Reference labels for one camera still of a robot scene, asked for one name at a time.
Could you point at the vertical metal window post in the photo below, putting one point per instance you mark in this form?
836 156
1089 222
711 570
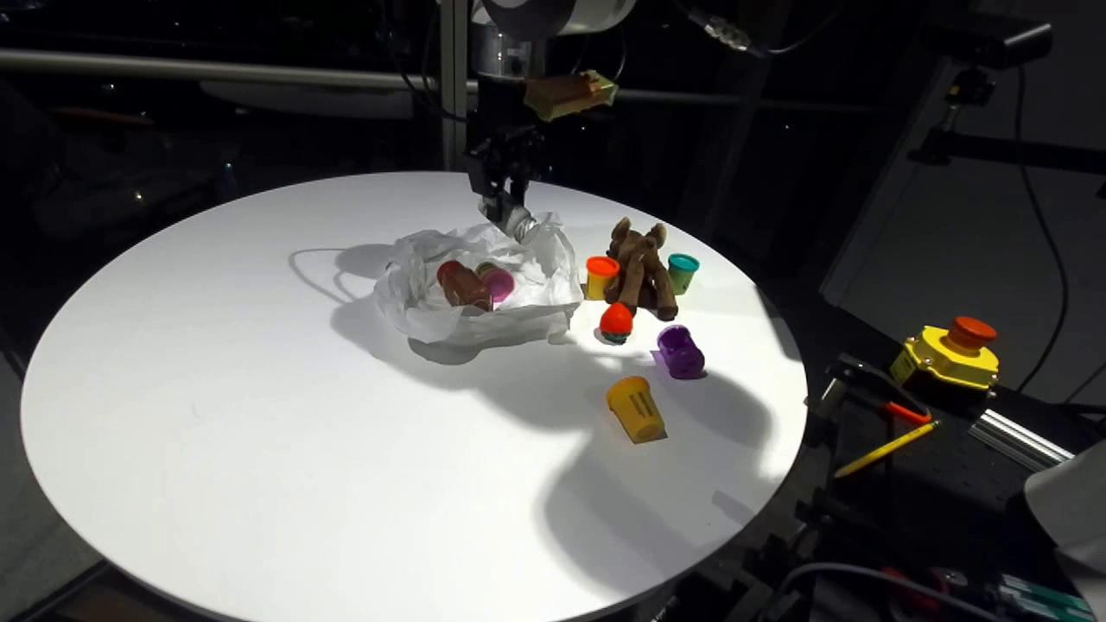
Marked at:
453 125

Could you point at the horizontal metal window rail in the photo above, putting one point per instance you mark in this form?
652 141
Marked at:
230 70

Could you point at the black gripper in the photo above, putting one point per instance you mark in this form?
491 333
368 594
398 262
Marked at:
505 146

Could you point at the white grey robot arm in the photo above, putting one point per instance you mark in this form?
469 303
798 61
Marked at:
505 53

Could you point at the purple dough tub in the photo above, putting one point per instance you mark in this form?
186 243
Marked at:
679 355

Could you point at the yellowish wrist camera mount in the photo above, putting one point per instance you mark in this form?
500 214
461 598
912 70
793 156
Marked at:
573 97

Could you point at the red lid dough tub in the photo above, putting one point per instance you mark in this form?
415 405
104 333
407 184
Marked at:
616 323

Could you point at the grey rounded cover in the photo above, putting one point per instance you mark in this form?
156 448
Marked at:
1072 502

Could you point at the white plastic bag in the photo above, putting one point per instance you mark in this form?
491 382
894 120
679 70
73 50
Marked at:
529 313

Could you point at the aluminium bar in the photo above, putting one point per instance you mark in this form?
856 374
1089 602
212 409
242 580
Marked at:
1022 435

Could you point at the teal lid dough tub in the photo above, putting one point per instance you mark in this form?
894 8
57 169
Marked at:
684 269

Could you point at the brown spice bottle orange cap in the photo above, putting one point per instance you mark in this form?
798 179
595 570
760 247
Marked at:
461 281

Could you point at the yellow pencil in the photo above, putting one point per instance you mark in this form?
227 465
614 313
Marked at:
886 450

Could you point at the yellow emergency stop red button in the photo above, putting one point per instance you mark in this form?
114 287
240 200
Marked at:
951 356

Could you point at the orange lid yellow dough tub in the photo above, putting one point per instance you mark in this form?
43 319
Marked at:
602 276

